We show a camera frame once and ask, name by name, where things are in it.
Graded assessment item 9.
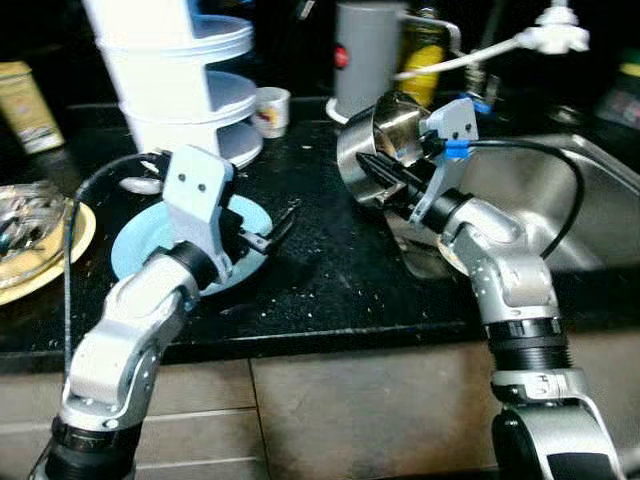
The stainless steel pot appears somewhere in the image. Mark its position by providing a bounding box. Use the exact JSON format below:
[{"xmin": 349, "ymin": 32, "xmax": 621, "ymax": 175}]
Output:
[{"xmin": 337, "ymin": 92, "xmax": 433, "ymax": 211}]

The patterned plate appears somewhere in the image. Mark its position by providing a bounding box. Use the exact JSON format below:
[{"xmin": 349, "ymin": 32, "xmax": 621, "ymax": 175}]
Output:
[{"xmin": 438, "ymin": 240, "xmax": 473, "ymax": 277}]

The light blue plate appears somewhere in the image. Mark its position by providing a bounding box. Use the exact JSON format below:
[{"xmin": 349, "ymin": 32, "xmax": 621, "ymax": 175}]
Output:
[{"xmin": 110, "ymin": 193, "xmax": 274, "ymax": 297}]

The grey cylinder with red button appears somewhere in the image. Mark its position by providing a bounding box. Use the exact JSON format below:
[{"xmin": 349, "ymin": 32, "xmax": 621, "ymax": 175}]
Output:
[{"xmin": 330, "ymin": 0, "xmax": 407, "ymax": 122}]

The yellow oil bottle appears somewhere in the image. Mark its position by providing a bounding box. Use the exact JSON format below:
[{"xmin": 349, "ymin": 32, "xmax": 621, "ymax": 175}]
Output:
[{"xmin": 400, "ymin": 8, "xmax": 452, "ymax": 109}]

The small white printed cup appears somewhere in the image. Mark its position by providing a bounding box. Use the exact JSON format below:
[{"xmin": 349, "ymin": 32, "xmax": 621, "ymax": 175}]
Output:
[{"xmin": 253, "ymin": 87, "xmax": 292, "ymax": 139}]

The grey cabinet drawer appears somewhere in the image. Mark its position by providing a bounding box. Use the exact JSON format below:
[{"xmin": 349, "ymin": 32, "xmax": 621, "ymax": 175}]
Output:
[
  {"xmin": 0, "ymin": 358, "xmax": 257, "ymax": 437},
  {"xmin": 0, "ymin": 410, "xmax": 267, "ymax": 473}
]

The white tiered storage rack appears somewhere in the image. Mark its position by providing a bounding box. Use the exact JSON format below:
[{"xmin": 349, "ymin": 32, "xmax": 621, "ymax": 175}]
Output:
[{"xmin": 82, "ymin": 0, "xmax": 264, "ymax": 167}]

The cream yellow plate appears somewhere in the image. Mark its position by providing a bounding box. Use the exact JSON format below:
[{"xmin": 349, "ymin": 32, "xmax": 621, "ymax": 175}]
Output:
[{"xmin": 0, "ymin": 200, "xmax": 98, "ymax": 307}]

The stainless steel sink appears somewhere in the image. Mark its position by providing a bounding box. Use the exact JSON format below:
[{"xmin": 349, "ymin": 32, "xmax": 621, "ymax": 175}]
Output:
[{"xmin": 400, "ymin": 133, "xmax": 640, "ymax": 277}]

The grey cabinet door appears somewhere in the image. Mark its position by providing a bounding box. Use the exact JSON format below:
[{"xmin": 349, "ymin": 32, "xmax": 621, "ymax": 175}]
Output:
[{"xmin": 250, "ymin": 335, "xmax": 503, "ymax": 479}]

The shallow steel bowl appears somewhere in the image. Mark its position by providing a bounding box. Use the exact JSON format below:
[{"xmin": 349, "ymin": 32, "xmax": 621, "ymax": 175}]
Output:
[{"xmin": 0, "ymin": 180, "xmax": 70, "ymax": 291}]

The yellow tea tin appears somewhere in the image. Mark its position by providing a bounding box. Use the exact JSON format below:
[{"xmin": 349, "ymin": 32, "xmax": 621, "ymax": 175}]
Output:
[{"xmin": 0, "ymin": 62, "xmax": 64, "ymax": 155}]

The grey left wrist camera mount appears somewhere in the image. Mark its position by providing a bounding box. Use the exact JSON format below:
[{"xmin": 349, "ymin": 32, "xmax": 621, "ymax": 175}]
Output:
[{"xmin": 162, "ymin": 145, "xmax": 242, "ymax": 283}]

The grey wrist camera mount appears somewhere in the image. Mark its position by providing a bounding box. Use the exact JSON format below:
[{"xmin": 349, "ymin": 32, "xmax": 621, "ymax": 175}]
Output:
[
  {"xmin": 408, "ymin": 97, "xmax": 480, "ymax": 227},
  {"xmin": 162, "ymin": 145, "xmax": 242, "ymax": 283}
]

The blue cable clip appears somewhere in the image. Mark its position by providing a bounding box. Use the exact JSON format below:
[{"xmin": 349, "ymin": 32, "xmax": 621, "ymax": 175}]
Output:
[{"xmin": 440, "ymin": 138, "xmax": 470, "ymax": 162}]

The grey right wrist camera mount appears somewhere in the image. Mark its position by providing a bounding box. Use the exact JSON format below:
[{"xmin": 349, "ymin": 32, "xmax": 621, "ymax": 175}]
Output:
[{"xmin": 408, "ymin": 97, "xmax": 480, "ymax": 227}]

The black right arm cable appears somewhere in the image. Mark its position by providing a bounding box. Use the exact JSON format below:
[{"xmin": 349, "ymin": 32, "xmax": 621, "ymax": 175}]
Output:
[{"xmin": 465, "ymin": 138, "xmax": 587, "ymax": 261}]

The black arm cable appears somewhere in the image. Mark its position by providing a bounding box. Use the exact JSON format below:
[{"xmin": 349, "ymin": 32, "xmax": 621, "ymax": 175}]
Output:
[
  {"xmin": 465, "ymin": 138, "xmax": 587, "ymax": 261},
  {"xmin": 62, "ymin": 152, "xmax": 167, "ymax": 393}
]

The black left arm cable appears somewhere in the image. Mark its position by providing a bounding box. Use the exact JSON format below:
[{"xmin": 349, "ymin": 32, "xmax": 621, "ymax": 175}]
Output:
[{"xmin": 62, "ymin": 152, "xmax": 167, "ymax": 393}]

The white sprayer hose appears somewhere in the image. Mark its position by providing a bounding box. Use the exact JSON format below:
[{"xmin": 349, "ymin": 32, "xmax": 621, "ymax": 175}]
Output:
[{"xmin": 393, "ymin": 3, "xmax": 592, "ymax": 83}]

